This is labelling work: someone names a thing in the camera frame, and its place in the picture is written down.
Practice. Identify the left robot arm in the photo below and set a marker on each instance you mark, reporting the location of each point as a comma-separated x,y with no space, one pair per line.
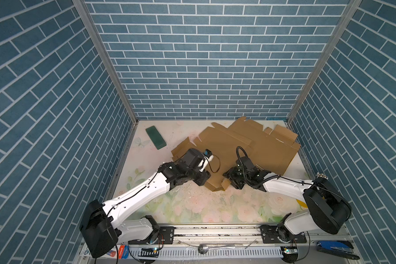
103,225

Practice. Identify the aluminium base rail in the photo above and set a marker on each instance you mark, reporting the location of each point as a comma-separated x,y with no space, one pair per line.
230,234

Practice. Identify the green sponge block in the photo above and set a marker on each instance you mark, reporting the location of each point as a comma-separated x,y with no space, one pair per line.
156,137

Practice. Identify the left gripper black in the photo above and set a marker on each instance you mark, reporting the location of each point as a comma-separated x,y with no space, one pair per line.
204,177

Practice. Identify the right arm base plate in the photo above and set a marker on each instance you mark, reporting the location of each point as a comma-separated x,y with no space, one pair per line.
272,234

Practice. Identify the yellow pencil cup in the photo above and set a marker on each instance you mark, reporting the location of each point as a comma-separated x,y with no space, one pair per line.
302,204

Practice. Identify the white slotted cable duct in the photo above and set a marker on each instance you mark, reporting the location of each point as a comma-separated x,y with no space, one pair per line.
191,253

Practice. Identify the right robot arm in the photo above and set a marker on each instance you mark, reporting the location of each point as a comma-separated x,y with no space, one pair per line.
326,208

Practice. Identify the blue black pliers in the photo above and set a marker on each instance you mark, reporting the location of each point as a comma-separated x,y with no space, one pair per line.
340,248

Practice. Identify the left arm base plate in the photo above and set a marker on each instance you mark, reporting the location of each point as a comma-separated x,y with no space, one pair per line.
165,235

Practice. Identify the metal spoon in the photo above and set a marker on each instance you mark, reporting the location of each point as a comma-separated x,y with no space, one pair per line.
203,249

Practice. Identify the cardboard box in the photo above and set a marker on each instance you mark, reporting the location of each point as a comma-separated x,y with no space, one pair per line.
217,145
272,149

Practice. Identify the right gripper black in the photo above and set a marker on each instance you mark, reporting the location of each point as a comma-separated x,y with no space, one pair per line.
231,171

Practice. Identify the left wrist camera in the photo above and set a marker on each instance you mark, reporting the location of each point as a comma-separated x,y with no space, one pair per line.
206,161

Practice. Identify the white printed package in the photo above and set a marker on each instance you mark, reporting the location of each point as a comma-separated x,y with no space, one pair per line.
120,252

